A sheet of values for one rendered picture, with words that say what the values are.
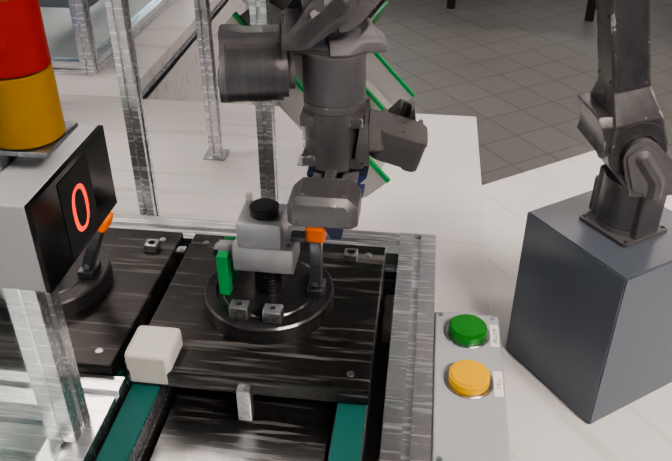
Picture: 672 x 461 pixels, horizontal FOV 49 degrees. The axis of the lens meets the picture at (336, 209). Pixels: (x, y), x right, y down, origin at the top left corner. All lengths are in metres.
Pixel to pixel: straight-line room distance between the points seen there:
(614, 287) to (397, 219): 0.48
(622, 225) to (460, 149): 0.62
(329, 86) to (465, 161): 0.72
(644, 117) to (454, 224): 0.49
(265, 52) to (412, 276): 0.36
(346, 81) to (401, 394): 0.30
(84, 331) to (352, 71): 0.39
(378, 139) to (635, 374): 0.40
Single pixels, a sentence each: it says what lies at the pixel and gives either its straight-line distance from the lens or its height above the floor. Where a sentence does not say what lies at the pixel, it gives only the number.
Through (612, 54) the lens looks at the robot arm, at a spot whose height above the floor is 1.26.
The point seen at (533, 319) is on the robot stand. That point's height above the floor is 0.93.
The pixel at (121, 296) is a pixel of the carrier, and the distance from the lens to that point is 0.86.
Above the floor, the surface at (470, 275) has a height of 0.86.
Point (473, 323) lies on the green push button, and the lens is 0.81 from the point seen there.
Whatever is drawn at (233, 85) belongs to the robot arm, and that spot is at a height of 1.24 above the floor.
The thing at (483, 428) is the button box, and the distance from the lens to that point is 0.72.
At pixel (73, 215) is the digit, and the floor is 1.20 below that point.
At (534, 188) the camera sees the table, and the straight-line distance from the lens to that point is 1.29.
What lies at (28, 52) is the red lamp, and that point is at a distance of 0.52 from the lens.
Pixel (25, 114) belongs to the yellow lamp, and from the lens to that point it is 0.53.
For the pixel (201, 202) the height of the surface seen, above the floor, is 0.86.
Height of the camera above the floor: 1.49
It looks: 32 degrees down
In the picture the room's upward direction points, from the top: straight up
